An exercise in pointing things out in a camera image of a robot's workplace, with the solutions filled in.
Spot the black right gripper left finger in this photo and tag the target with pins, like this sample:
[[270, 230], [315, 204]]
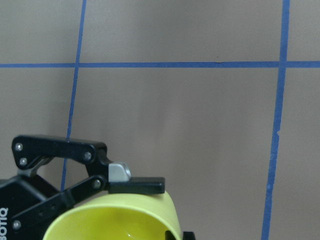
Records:
[[169, 235]]

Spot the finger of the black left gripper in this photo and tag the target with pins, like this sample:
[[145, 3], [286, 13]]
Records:
[[31, 152]]

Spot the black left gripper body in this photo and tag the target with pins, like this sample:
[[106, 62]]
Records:
[[27, 207]]

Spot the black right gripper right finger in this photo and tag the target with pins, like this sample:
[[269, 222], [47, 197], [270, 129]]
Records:
[[188, 235]]

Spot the yellow plastic cup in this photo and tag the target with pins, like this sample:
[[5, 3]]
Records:
[[118, 216]]

